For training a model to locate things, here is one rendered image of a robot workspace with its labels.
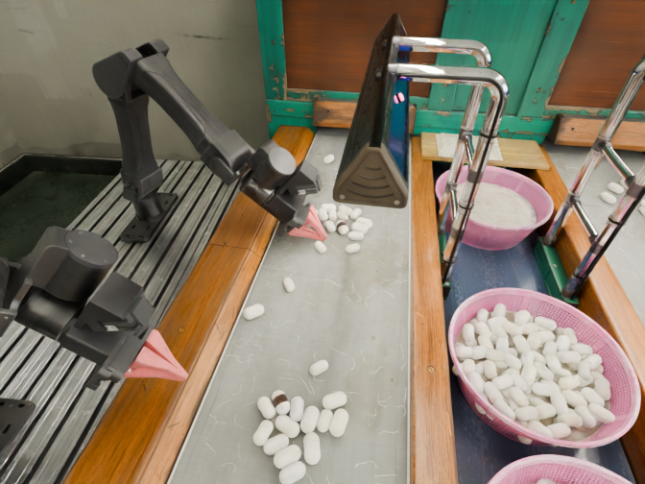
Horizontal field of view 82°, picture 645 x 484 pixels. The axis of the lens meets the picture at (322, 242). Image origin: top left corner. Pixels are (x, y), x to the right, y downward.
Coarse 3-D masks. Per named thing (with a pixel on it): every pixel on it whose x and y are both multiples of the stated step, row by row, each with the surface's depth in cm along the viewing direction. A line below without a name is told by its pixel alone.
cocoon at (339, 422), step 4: (336, 412) 52; (340, 412) 52; (344, 412) 52; (336, 416) 51; (340, 416) 51; (344, 416) 51; (332, 420) 51; (336, 420) 51; (340, 420) 51; (344, 420) 51; (332, 424) 50; (336, 424) 50; (340, 424) 50; (344, 424) 51; (332, 428) 50; (336, 428) 50; (340, 428) 50; (344, 428) 50; (332, 432) 50; (336, 432) 50; (340, 432) 50; (336, 436) 50
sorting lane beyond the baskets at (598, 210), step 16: (560, 160) 107; (576, 160) 107; (608, 160) 107; (624, 160) 107; (640, 160) 107; (576, 176) 101; (592, 176) 101; (608, 176) 101; (592, 192) 95; (608, 192) 95; (624, 192) 95; (592, 208) 90; (608, 208) 90; (592, 224) 86; (640, 224) 86; (624, 240) 81; (640, 240) 81; (608, 256) 78; (624, 256) 78; (640, 256) 78; (624, 272) 74; (640, 272) 74; (624, 288) 71; (640, 288) 71; (640, 304) 68
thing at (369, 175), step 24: (384, 72) 51; (360, 96) 58; (384, 96) 45; (408, 96) 58; (360, 120) 47; (384, 120) 40; (408, 120) 52; (360, 144) 39; (384, 144) 37; (408, 144) 47; (360, 168) 37; (384, 168) 37; (408, 168) 43; (336, 192) 40; (360, 192) 39; (384, 192) 39
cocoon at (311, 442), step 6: (312, 432) 50; (306, 438) 49; (312, 438) 49; (318, 438) 49; (306, 444) 49; (312, 444) 48; (318, 444) 49; (306, 450) 48; (312, 450) 48; (318, 450) 48; (306, 456) 48; (312, 456) 47; (318, 456) 48; (312, 462) 47
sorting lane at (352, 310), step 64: (320, 192) 95; (320, 256) 78; (384, 256) 78; (256, 320) 66; (320, 320) 66; (384, 320) 66; (256, 384) 57; (320, 384) 57; (384, 384) 57; (192, 448) 50; (256, 448) 50; (320, 448) 50; (384, 448) 50
